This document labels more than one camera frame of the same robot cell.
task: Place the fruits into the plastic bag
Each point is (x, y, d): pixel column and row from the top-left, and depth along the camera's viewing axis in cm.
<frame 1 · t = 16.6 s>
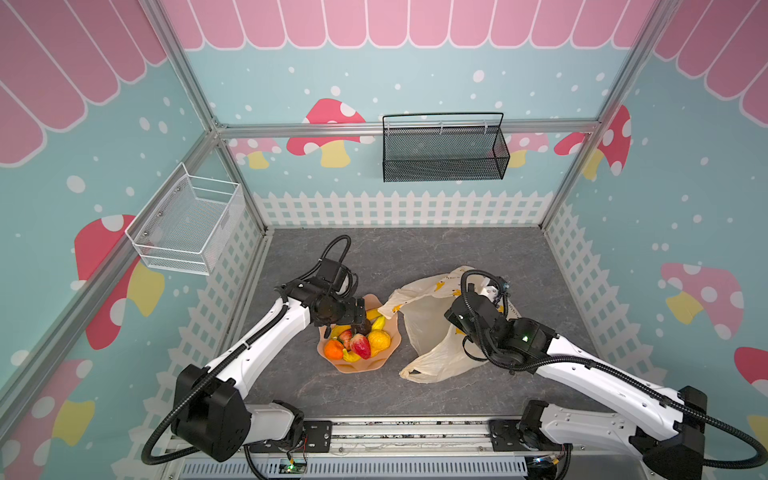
left hand: (349, 321, 81), fingers open
right hand: (446, 303, 74), fingers closed
beige plastic bag: (437, 352, 71), point 19 cm above the table
pink scalloped fruit bowl: (365, 365, 84), point 4 cm above the table
yellow banana: (373, 314, 90), point 8 cm above the table
yellow lemon: (379, 340, 85), point 8 cm above the table
orange tangerine: (333, 350, 82), point 8 cm above the table
small yellow banana front: (350, 356, 83), point 7 cm above the table

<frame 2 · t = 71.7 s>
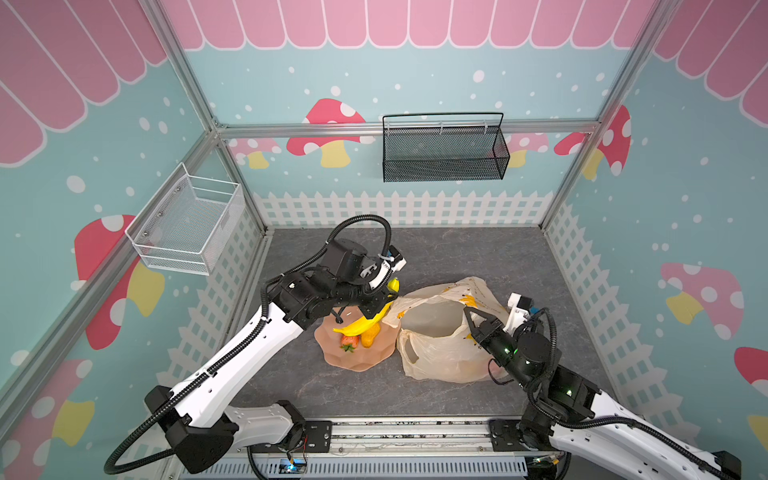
left hand: (388, 296, 68), fingers closed
right hand: (461, 309, 68), fingers closed
yellow banana: (365, 323, 71), point 24 cm above the table
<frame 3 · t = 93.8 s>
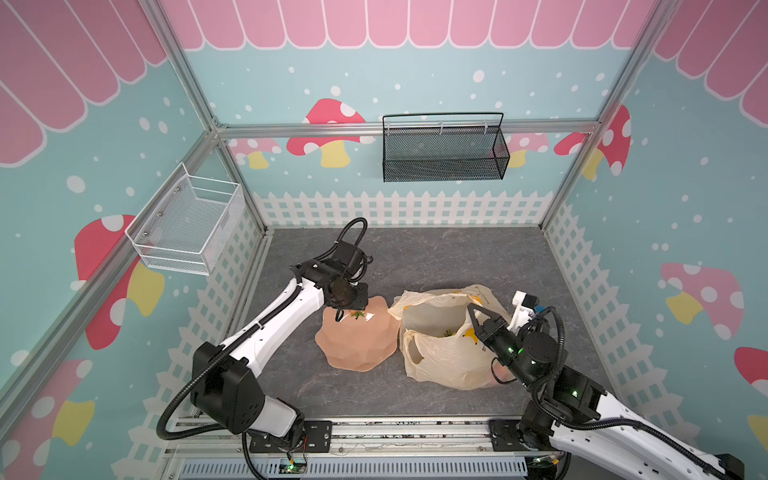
left hand: (357, 306, 81), fingers open
right hand: (465, 307, 67), fingers closed
beige plastic bag: (438, 340, 70), point 22 cm above the table
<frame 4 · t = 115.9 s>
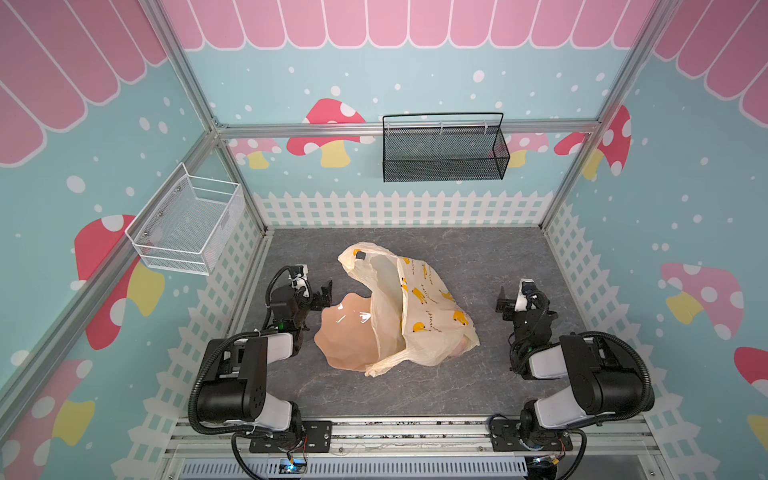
left hand: (318, 285, 93), fingers open
right hand: (519, 288, 89), fingers open
beige plastic bag: (417, 318, 77), point 18 cm above the table
pink scalloped fruit bowl: (347, 336, 93), on the table
